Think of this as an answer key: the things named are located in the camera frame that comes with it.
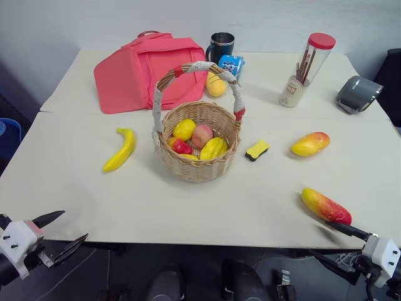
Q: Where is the yellow ridged starfruit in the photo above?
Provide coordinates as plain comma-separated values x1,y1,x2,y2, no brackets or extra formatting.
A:
199,137,229,161

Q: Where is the blue printed can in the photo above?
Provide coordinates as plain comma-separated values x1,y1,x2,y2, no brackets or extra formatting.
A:
218,54,246,82

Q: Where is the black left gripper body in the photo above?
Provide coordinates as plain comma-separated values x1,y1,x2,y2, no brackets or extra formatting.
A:
23,220,63,270

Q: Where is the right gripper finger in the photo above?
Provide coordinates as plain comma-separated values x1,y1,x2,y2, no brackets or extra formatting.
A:
325,221,370,242
309,249,362,285

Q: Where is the yellow black sponge eraser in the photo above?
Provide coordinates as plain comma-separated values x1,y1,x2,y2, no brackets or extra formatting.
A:
244,139,271,163

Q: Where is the brown pencil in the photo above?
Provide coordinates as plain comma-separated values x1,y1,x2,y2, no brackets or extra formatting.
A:
303,50,317,85
299,49,311,85

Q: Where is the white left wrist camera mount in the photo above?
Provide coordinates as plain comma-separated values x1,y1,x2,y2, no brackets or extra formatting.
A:
0,220,45,280

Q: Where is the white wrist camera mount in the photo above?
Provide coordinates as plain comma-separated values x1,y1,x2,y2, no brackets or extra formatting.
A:
0,220,45,280
360,233,401,288

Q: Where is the yellow lemon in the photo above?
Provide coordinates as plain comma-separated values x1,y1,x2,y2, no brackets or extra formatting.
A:
172,119,197,142
205,71,227,97

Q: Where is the red fabric bag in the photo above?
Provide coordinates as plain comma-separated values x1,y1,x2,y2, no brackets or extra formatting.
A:
93,30,209,115

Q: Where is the wicker basket with handle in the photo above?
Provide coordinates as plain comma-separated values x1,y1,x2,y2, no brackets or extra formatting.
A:
152,61,247,184

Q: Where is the pink peach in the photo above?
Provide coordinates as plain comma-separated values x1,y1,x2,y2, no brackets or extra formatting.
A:
191,124,214,149

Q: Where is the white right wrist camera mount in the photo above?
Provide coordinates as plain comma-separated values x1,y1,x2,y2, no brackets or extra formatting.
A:
360,233,401,288

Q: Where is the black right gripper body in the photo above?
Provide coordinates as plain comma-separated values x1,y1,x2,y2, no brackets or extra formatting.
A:
350,232,382,285

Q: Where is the grey tape roll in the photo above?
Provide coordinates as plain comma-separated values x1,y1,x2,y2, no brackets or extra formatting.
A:
335,75,384,115

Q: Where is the plump yellow red mango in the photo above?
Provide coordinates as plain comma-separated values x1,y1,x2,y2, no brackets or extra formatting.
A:
290,131,331,157

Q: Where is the clear tube with red lid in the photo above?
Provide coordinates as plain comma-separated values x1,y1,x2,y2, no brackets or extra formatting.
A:
278,32,336,108

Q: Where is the dark rounded shape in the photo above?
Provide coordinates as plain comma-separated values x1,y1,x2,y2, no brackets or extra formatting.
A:
221,259,268,301
149,263,186,301

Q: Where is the blue bin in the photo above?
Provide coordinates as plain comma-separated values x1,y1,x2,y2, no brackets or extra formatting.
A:
0,117,23,161

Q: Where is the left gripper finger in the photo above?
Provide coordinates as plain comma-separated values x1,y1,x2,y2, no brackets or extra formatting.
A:
49,232,90,267
32,210,66,229

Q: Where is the dark steel mug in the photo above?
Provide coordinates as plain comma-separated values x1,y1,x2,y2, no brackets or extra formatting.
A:
205,31,236,63

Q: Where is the small metal bracket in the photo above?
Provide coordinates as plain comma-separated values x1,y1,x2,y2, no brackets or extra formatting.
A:
278,269,292,287

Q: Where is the long yellow red mango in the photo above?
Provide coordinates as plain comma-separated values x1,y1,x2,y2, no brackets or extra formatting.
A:
301,187,353,226

